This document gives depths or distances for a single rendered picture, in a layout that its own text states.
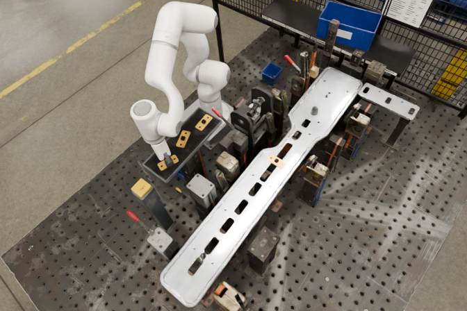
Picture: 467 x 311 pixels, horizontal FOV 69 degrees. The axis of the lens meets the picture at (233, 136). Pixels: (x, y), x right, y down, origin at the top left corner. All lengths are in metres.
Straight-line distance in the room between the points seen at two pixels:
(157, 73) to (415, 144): 1.53
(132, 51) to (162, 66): 2.55
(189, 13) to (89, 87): 2.37
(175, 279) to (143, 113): 0.68
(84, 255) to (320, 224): 1.19
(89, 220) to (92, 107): 1.58
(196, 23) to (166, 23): 0.14
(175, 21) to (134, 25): 2.82
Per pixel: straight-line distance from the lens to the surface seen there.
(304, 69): 1.77
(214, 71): 1.64
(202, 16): 1.32
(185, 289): 1.44
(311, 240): 1.80
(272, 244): 1.42
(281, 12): 2.25
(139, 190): 1.43
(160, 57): 1.18
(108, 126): 3.17
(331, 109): 1.79
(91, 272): 1.90
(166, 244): 1.43
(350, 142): 1.89
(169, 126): 1.13
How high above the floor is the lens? 2.40
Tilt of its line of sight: 57 degrees down
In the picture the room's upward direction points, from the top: 6 degrees counter-clockwise
